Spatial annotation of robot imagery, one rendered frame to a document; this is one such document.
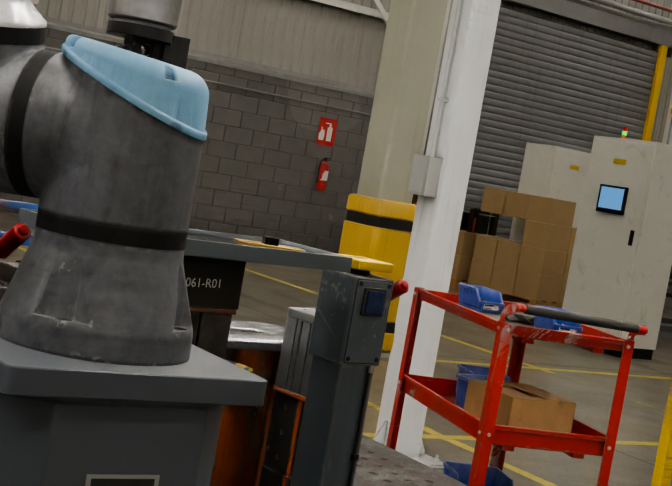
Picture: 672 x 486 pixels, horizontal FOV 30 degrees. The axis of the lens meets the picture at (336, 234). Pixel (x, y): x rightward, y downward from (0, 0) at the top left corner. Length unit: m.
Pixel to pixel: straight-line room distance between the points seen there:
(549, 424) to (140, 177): 3.10
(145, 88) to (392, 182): 7.94
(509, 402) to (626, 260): 8.03
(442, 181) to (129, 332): 4.75
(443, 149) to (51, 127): 4.76
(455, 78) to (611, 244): 6.47
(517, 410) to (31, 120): 3.03
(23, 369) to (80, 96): 0.21
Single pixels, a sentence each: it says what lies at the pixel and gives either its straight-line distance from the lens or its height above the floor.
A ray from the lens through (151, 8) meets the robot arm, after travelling 1.34.
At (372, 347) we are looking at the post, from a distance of 1.59.
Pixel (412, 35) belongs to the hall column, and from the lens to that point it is 8.87.
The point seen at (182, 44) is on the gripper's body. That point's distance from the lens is 1.37.
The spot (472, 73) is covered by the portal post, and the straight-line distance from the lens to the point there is 5.69.
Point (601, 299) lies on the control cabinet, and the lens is 11.99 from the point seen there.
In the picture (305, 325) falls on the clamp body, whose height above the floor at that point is 1.04.
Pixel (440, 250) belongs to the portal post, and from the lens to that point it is 5.68.
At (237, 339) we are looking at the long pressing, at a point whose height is 1.00.
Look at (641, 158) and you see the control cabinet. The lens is 11.87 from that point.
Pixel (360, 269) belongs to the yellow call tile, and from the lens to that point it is 1.56.
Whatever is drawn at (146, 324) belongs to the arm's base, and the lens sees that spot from 0.94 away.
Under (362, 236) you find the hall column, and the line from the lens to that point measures 8.80.
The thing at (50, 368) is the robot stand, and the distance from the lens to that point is 0.88.
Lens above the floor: 1.27
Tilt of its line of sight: 3 degrees down
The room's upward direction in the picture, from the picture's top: 10 degrees clockwise
